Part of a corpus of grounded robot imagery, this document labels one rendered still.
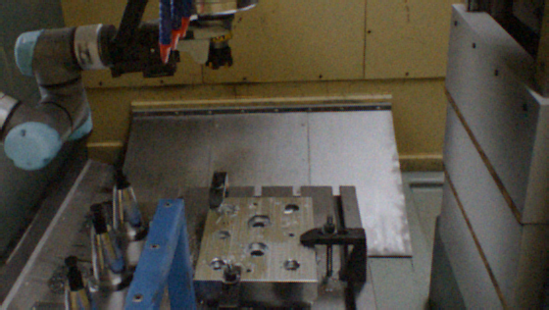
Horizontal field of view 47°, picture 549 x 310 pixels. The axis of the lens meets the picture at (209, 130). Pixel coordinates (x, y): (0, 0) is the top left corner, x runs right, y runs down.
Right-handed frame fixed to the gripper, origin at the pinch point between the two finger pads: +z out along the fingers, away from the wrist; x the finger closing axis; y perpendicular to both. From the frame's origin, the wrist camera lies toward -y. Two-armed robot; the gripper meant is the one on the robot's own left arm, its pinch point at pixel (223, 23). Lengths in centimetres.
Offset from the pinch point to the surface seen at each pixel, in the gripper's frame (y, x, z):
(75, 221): 77, -62, -64
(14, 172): 48, -43, -68
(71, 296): 17, 45, -15
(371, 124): 66, -95, 32
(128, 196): 18.0, 22.8, -13.7
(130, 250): 24.4, 27.1, -13.6
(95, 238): 17.3, 34.1, -15.3
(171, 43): -2.6, 17.3, -5.1
